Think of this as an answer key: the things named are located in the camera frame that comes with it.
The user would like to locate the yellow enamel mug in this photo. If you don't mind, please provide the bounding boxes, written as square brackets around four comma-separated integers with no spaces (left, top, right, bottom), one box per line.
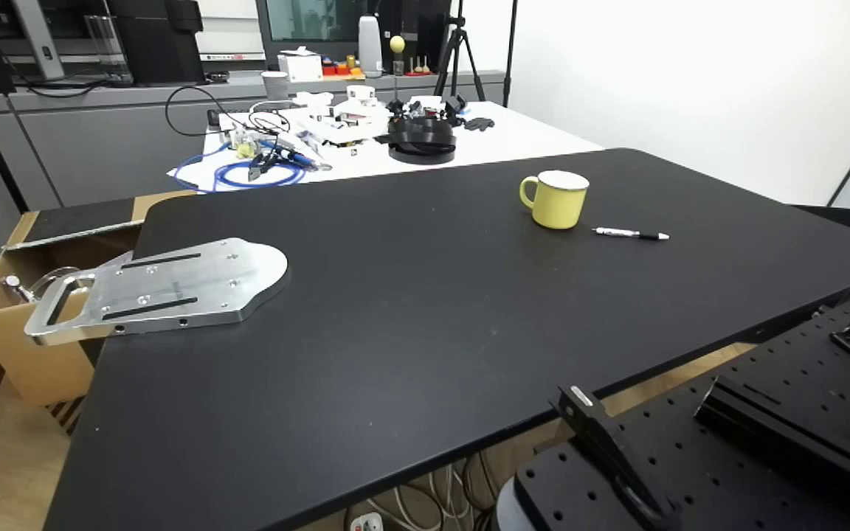
[519,170,590,230]

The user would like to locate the white and black pen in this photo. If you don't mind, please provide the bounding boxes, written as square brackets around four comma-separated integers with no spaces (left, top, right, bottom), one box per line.
[592,227,671,241]

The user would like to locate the white table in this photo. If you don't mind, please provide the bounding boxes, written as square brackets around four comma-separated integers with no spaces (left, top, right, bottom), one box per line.
[167,101,604,195]

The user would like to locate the heap of white parts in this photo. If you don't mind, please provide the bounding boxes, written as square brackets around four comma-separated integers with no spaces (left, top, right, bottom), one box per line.
[207,86,463,174]

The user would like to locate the heap of colourful toys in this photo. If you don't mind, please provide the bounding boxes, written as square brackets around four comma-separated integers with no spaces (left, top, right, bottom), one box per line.
[322,53,365,79]

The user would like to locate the white cylinder speaker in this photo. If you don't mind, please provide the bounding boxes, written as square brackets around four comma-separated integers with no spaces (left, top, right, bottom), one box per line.
[358,15,384,78]

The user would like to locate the white tissue box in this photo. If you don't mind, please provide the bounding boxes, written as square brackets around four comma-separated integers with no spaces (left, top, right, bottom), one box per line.
[277,46,324,83]

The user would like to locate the silver metal mounting plate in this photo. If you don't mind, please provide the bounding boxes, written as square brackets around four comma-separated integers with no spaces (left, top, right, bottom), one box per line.
[24,237,289,347]

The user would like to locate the window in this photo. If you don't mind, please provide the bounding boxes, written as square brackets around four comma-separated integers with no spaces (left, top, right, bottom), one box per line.
[257,0,367,60]

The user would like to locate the black coffee machine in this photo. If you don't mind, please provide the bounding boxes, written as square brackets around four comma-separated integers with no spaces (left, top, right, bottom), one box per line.
[108,0,206,85]

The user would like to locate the cardboard box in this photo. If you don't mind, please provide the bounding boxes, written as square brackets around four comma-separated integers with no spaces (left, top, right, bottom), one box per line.
[0,190,197,436]

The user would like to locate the coil of blue cable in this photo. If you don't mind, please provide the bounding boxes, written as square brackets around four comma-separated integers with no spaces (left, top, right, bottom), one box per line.
[173,144,306,192]

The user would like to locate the black cable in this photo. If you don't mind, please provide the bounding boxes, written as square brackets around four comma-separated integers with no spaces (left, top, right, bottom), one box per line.
[165,85,249,138]

